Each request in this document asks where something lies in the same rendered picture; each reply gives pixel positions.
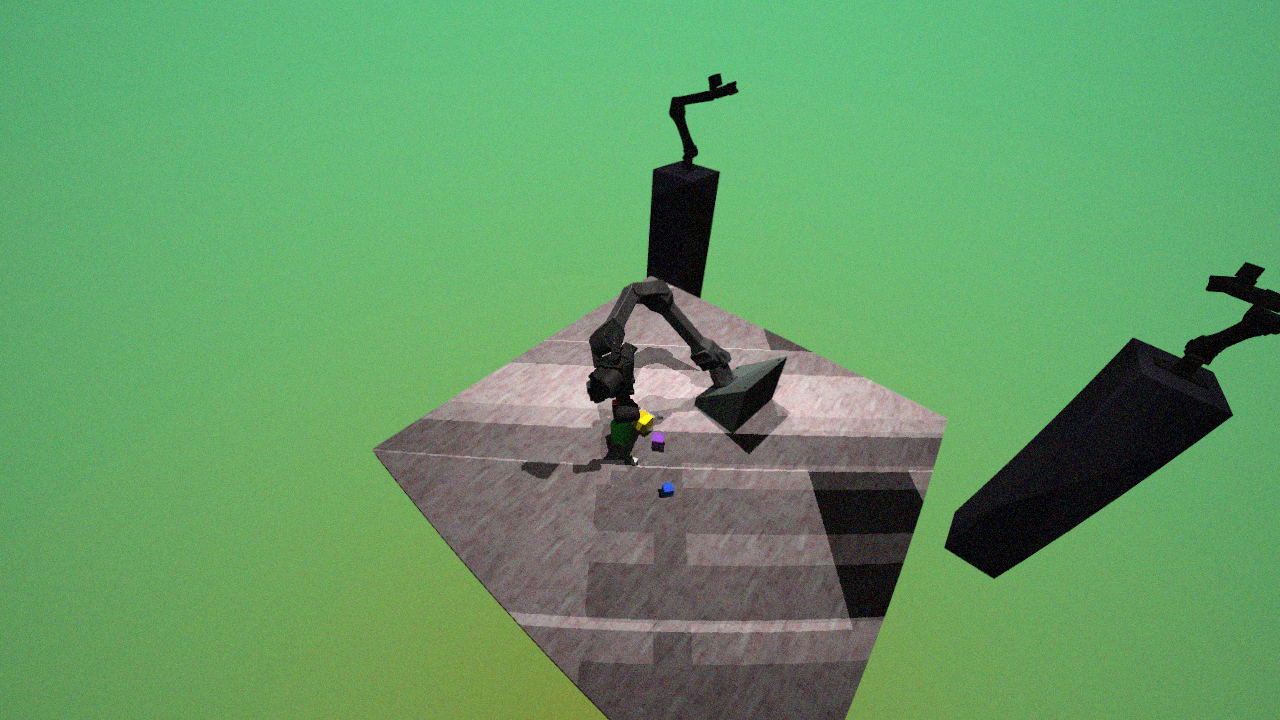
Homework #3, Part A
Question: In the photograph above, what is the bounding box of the yellow block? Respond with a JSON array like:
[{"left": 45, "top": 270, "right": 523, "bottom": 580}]
[{"left": 634, "top": 410, "right": 653, "bottom": 434}]

